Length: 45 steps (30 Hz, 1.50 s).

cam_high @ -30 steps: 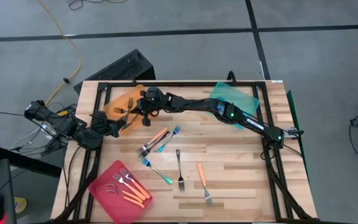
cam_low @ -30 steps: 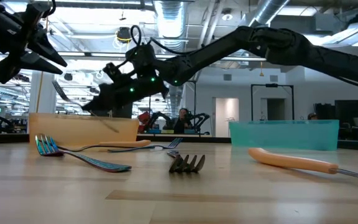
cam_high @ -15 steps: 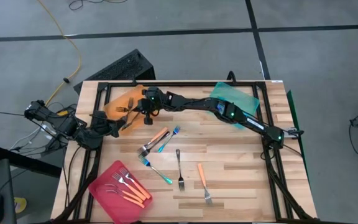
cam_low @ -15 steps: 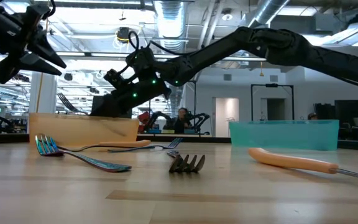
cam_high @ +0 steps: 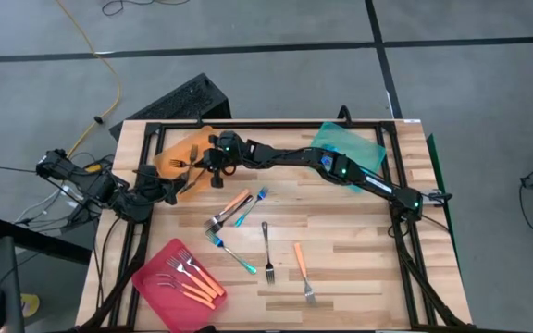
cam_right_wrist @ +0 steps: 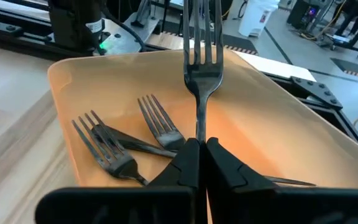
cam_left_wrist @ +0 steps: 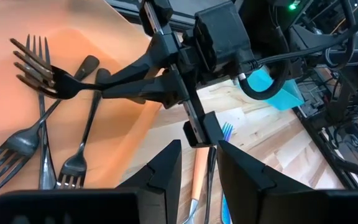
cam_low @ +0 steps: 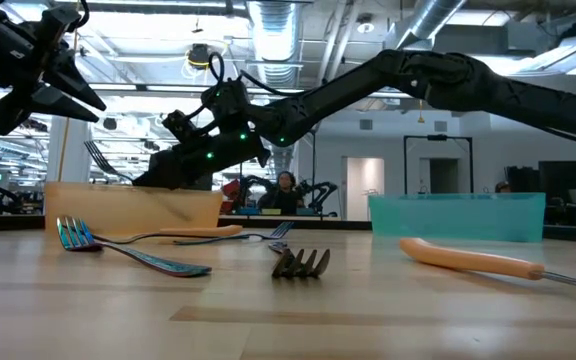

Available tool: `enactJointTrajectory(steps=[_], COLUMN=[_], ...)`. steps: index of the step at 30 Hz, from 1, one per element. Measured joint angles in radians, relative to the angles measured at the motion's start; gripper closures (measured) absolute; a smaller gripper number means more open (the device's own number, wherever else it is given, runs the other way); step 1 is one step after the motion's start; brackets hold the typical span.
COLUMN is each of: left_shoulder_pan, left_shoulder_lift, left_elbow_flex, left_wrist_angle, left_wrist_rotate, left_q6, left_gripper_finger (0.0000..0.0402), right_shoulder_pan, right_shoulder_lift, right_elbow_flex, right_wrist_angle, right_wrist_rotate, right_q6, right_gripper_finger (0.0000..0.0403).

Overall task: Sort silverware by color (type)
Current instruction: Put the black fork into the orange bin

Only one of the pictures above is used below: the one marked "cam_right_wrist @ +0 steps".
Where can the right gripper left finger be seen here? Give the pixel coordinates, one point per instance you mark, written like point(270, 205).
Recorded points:
point(172, 193)

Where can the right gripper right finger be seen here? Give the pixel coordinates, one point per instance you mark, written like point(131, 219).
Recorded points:
point(235, 193)

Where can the black metal fork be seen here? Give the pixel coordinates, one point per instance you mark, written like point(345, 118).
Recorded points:
point(171, 140)
point(123, 166)
point(202, 81)

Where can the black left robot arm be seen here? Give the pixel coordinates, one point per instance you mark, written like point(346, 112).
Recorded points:
point(73, 25)

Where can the orange plastic bin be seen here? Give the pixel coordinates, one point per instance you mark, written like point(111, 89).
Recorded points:
point(259, 124)

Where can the white panel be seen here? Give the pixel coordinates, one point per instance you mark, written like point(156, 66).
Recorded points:
point(275, 67)

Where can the black striped-edge floor mat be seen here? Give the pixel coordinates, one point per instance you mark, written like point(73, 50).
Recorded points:
point(238, 42)
point(356, 68)

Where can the white plastic bucket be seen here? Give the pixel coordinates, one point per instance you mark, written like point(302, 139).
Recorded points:
point(256, 18)

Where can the black computer tower blue light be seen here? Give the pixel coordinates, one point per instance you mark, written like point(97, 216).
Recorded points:
point(300, 14)

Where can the black corner bracket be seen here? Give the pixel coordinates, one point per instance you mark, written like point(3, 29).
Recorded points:
point(319, 91)

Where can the gray metal base plate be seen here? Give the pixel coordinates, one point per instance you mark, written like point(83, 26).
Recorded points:
point(126, 37)

